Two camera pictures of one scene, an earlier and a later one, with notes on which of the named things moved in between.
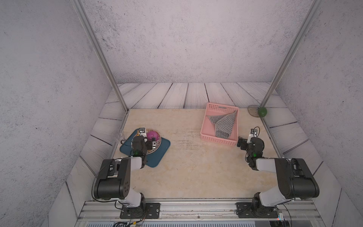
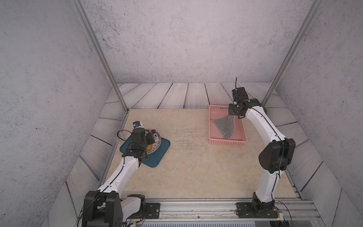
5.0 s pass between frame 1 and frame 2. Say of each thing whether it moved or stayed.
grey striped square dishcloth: moved
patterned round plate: stayed
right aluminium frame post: stayed
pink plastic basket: moved
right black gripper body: moved
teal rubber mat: stayed
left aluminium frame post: stayed
